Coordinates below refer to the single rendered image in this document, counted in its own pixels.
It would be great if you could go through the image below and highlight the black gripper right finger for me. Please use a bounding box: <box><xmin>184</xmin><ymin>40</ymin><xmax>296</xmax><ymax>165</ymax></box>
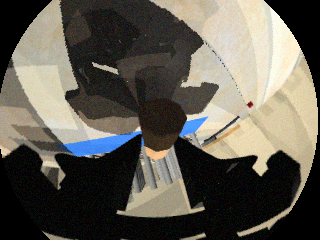
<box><xmin>173</xmin><ymin>136</ymin><xmax>257</xmax><ymax>209</ymax></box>

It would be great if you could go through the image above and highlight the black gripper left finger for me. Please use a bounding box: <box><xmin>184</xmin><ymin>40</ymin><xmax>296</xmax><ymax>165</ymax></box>
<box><xmin>55</xmin><ymin>133</ymin><xmax>143</xmax><ymax>212</ymax></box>

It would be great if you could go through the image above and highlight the blue flat strip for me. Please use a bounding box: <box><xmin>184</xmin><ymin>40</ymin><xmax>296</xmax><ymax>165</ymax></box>
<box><xmin>55</xmin><ymin>117</ymin><xmax>208</xmax><ymax>156</ymax></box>

